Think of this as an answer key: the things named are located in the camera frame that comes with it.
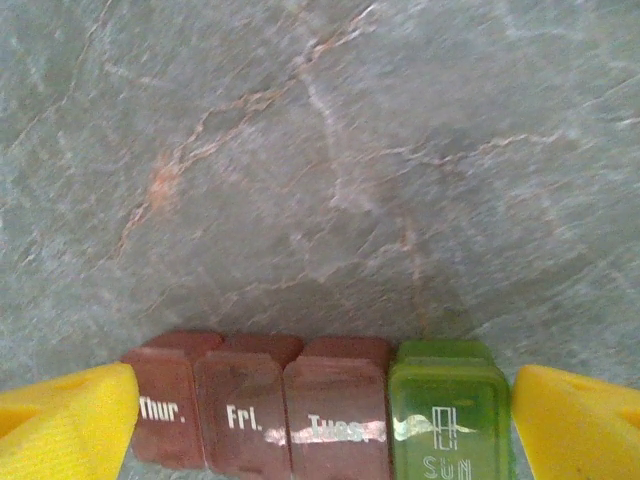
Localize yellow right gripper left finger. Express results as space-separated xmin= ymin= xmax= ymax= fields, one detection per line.
xmin=0 ymin=361 xmax=140 ymax=480

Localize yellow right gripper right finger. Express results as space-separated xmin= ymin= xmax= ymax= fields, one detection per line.
xmin=513 ymin=364 xmax=640 ymax=480

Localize green pill box marked Sun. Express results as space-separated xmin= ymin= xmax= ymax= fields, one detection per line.
xmin=388 ymin=339 xmax=513 ymax=480

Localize brown pill box marked Fri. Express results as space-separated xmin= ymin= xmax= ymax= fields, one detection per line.
xmin=193 ymin=333 xmax=306 ymax=480

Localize brown pill box marked Tues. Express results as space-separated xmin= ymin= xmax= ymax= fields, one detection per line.
xmin=283 ymin=335 xmax=394 ymax=480

